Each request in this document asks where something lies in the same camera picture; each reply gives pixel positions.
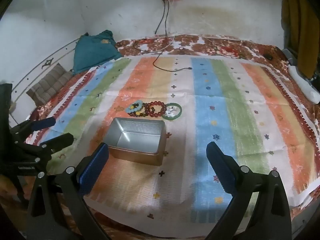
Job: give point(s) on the small black object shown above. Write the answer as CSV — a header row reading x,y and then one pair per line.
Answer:
x,y
268,57

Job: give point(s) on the striped colourful tablecloth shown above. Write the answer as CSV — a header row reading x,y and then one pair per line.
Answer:
x,y
195,46

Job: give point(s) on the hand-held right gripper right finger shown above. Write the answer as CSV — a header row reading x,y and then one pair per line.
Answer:
x,y
221,171

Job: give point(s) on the brown striped cushion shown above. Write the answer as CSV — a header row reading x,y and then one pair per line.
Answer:
x,y
47,85

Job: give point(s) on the teal cloth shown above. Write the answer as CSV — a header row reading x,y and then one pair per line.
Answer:
x,y
92,50

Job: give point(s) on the white rolled cloth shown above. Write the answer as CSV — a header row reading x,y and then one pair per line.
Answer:
x,y
303,82

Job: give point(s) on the striped patterned cloth mat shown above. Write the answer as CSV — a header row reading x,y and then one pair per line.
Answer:
x,y
212,92

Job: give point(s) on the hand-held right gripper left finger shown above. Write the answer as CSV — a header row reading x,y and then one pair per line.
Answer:
x,y
93,171

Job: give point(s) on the green jade bangle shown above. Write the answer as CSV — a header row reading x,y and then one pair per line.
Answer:
x,y
175,104

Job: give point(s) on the metal tin box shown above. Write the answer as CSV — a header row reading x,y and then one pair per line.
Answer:
x,y
135,140

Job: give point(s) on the metal bed rail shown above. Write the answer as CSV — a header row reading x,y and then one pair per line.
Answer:
x,y
48,62

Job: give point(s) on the yellow curtain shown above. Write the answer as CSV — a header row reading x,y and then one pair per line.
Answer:
x,y
302,30

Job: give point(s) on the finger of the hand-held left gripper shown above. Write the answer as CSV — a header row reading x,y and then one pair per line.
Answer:
x,y
45,123
61,140

